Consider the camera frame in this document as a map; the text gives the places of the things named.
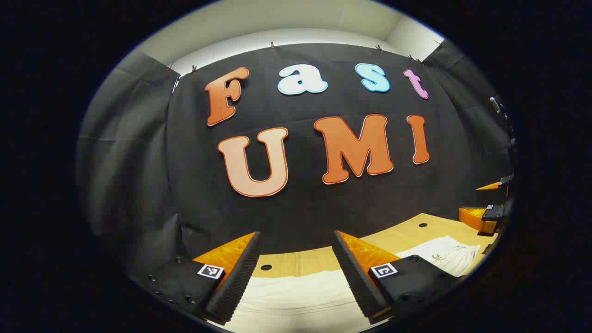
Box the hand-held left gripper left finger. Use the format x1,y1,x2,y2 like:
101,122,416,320
131,231,262,326

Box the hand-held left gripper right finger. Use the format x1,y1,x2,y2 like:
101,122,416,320
332,230,464,324

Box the white jeans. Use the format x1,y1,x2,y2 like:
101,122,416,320
222,235,481,333

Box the black backdrop cloth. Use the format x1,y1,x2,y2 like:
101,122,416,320
76,43,516,278

